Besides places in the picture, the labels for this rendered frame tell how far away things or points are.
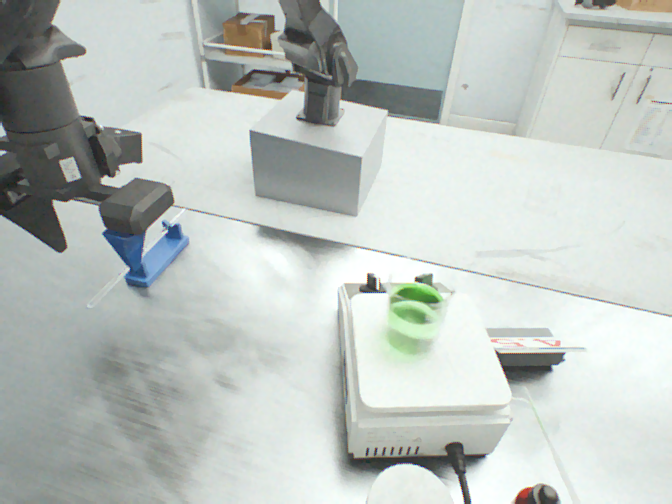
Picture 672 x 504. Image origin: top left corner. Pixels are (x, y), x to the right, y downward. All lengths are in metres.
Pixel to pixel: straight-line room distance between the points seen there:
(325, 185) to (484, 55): 2.71
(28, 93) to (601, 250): 0.70
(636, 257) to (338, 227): 0.43
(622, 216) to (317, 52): 0.55
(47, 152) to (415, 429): 0.37
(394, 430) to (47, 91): 0.38
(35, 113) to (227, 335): 0.27
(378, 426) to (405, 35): 3.06
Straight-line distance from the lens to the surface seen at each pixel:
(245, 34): 2.60
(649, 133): 2.95
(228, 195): 0.72
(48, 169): 0.44
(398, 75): 3.35
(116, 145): 0.47
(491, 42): 3.26
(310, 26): 0.61
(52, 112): 0.42
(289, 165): 0.65
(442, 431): 0.38
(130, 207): 0.40
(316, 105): 0.67
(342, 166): 0.62
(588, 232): 0.76
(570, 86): 2.77
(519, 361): 0.50
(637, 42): 2.77
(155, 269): 0.58
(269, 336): 0.49
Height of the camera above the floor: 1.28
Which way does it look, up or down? 40 degrees down
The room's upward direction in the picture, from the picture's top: 3 degrees clockwise
